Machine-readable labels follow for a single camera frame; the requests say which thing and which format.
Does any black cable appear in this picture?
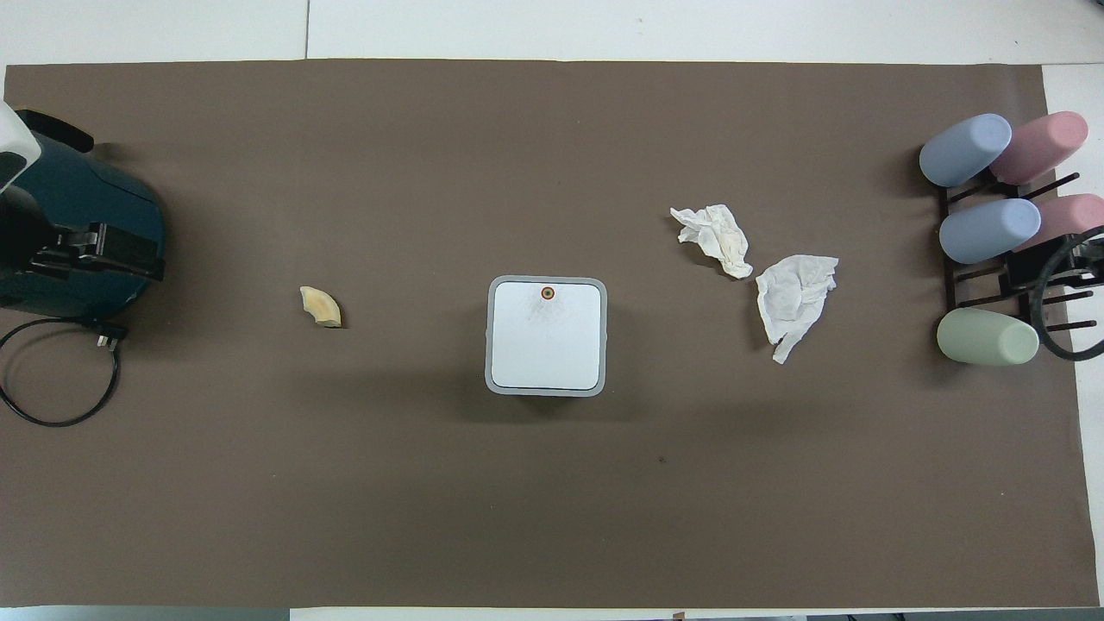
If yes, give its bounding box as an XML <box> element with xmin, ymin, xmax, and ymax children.
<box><xmin>0</xmin><ymin>317</ymin><xmax>130</xmax><ymax>429</ymax></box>
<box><xmin>1030</xmin><ymin>226</ymin><xmax>1104</xmax><ymax>361</ymax></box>

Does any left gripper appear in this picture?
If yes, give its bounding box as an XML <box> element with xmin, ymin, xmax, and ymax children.
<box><xmin>0</xmin><ymin>197</ymin><xmax>56</xmax><ymax>294</ymax></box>

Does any pink cup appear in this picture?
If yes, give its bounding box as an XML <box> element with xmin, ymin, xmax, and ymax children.
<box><xmin>989</xmin><ymin>110</ymin><xmax>1090</xmax><ymax>186</ymax></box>
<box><xmin>1013</xmin><ymin>193</ymin><xmax>1104</xmax><ymax>254</ymax></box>

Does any green cup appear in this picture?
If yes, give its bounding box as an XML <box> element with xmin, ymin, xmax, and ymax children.
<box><xmin>937</xmin><ymin>308</ymin><xmax>1040</xmax><ymax>367</ymax></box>

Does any blue cup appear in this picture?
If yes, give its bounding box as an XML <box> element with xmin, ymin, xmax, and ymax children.
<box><xmin>919</xmin><ymin>113</ymin><xmax>1013</xmax><ymax>189</ymax></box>
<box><xmin>938</xmin><ymin>198</ymin><xmax>1043</xmax><ymax>266</ymax></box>

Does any black cup rack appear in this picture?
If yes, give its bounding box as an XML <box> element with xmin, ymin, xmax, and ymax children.
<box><xmin>938</xmin><ymin>147</ymin><xmax>1101</xmax><ymax>335</ymax></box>

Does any white square bin grey rim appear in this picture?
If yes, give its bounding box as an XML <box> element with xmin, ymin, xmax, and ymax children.
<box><xmin>485</xmin><ymin>275</ymin><xmax>609</xmax><ymax>398</ymax></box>

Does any crumpled white tissue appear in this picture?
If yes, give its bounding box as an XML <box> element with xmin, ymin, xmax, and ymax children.
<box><xmin>670</xmin><ymin>204</ymin><xmax>754</xmax><ymax>280</ymax></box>
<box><xmin>756</xmin><ymin>254</ymin><xmax>839</xmax><ymax>366</ymax></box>

